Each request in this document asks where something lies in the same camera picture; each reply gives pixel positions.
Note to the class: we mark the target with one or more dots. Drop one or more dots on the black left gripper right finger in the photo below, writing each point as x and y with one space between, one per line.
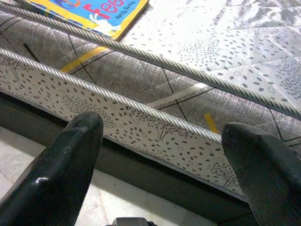
270 179

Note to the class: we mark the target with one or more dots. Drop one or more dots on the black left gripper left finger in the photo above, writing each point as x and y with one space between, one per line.
51 179

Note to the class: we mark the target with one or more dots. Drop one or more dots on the blue yellow children's book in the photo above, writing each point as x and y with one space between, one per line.
94 14

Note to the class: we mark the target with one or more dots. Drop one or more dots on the white patterned mattress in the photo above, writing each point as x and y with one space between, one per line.
211 58

